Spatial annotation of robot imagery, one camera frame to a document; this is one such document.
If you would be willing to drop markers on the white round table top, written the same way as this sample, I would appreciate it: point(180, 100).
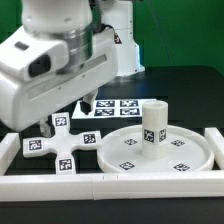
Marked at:
point(121, 152)

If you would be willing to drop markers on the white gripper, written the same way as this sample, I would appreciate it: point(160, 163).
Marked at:
point(24, 103)

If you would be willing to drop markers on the white fence bar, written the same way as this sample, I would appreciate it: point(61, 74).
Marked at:
point(111, 186)
point(9, 147)
point(216, 142)

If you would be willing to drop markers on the white left fence bar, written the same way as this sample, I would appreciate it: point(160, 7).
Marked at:
point(9, 147)

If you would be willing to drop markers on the white marker tag board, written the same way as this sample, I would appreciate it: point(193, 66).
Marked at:
point(110, 108)

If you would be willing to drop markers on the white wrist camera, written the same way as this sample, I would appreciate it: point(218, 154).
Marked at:
point(25, 56)

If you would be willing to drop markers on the white front fence bar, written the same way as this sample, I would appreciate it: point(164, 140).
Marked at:
point(111, 186)

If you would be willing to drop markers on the white cross-shaped table base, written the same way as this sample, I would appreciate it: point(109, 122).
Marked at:
point(62, 144)

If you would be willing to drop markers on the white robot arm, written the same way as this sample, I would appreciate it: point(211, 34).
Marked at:
point(76, 22)

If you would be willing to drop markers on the white right fence bar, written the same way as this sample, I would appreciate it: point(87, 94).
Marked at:
point(216, 142)

